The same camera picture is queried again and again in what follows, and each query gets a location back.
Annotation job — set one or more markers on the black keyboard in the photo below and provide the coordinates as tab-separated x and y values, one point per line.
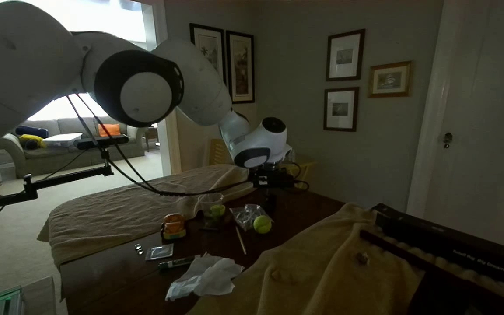
468	256

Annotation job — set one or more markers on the black bar camera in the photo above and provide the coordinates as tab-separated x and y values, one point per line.
104	142

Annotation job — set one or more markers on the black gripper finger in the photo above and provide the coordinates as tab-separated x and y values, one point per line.
272	201

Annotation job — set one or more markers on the orange pillow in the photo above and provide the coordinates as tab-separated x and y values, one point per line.
109	130

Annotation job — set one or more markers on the thin wooden stick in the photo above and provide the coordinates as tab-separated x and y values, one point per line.
240	242

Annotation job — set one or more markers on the beige towel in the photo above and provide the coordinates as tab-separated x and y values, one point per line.
323	273

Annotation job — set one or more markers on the beige covered bench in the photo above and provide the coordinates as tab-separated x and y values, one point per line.
106	215

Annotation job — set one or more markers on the clear plastic cup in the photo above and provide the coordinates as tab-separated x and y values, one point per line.
205	210

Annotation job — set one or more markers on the yellow pillow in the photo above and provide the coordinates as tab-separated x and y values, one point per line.
34	142

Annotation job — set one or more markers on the clear plastic bag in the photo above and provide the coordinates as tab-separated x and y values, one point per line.
242	215

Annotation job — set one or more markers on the black framed picture white mat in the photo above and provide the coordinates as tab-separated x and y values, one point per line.
345	54
340	109

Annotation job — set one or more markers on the blue pillow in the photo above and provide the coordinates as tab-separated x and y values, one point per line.
30	130

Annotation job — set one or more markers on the yellow-green tennis ball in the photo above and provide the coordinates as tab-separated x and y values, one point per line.
263	224

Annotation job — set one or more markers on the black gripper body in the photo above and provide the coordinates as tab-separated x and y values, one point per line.
275	177

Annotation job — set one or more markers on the orange block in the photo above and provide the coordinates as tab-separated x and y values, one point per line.
174	228

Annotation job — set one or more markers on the gold framed picture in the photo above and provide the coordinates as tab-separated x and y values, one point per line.
391	79

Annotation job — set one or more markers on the metal door knob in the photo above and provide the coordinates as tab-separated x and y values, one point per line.
447	140

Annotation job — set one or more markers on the tall black framed picture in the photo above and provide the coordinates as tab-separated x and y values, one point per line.
240	67
207	46

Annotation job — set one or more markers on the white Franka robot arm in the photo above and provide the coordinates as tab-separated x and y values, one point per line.
18	63

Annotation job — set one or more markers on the white room door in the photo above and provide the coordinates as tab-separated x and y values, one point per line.
485	128

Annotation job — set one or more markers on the white crumpled tissue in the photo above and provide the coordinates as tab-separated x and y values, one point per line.
205	277

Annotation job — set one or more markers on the small white card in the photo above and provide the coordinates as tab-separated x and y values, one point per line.
158	252

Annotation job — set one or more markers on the grey sofa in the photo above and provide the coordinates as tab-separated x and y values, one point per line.
60	159

